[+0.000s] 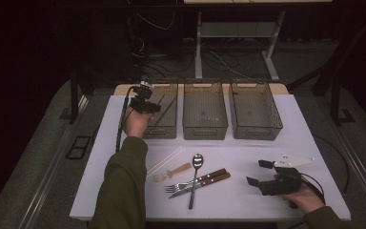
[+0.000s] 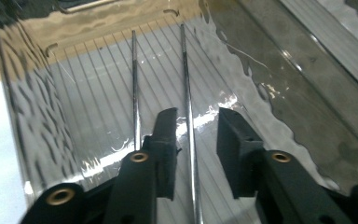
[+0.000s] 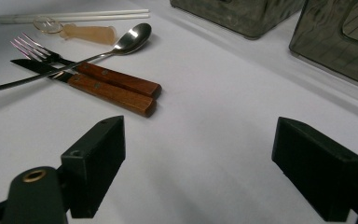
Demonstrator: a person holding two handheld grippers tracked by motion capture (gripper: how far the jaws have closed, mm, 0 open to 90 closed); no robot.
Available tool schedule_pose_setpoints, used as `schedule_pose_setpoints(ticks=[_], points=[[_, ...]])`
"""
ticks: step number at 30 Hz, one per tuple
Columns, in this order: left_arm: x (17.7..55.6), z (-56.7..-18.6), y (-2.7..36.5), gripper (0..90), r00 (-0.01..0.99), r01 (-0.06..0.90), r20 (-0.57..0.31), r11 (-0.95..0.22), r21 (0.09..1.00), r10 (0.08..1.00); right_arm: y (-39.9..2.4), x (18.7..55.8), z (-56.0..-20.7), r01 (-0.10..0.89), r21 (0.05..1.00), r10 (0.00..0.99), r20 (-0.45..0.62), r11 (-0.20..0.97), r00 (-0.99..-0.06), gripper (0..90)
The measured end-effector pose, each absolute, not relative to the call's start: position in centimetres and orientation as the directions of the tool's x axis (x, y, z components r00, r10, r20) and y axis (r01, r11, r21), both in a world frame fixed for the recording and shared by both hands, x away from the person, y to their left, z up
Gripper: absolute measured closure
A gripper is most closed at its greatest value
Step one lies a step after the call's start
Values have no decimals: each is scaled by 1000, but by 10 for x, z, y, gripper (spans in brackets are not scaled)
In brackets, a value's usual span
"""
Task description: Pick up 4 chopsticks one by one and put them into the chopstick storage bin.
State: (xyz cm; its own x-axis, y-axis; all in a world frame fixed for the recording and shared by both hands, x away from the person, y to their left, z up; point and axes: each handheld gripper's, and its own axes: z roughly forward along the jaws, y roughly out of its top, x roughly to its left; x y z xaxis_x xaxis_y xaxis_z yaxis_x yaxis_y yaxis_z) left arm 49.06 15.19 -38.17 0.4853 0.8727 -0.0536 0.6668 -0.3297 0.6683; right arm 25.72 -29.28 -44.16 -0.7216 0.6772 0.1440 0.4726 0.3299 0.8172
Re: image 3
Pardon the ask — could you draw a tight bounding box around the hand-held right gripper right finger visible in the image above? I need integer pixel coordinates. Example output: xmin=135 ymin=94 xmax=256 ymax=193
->
xmin=271 ymin=116 xmax=358 ymax=222

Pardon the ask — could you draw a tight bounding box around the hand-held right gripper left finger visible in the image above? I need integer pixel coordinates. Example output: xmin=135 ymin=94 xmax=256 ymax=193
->
xmin=60 ymin=115 xmax=127 ymax=219

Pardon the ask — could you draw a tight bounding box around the knife with wooden handle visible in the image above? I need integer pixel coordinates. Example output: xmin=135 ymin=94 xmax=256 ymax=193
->
xmin=9 ymin=58 xmax=158 ymax=119

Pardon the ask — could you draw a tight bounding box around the fork with wooden handle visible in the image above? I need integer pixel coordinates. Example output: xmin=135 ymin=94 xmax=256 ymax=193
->
xmin=10 ymin=32 xmax=163 ymax=100

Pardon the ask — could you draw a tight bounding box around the clear grey plastic bin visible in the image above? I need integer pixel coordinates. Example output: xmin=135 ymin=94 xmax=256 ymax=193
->
xmin=169 ymin=0 xmax=306 ymax=40
xmin=288 ymin=0 xmax=358 ymax=91

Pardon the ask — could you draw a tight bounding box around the metal spoon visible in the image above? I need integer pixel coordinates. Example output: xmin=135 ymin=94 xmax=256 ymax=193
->
xmin=0 ymin=22 xmax=153 ymax=96

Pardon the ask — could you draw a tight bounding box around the white chopstick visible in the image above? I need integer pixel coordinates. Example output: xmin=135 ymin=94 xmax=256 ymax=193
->
xmin=0 ymin=12 xmax=151 ymax=25

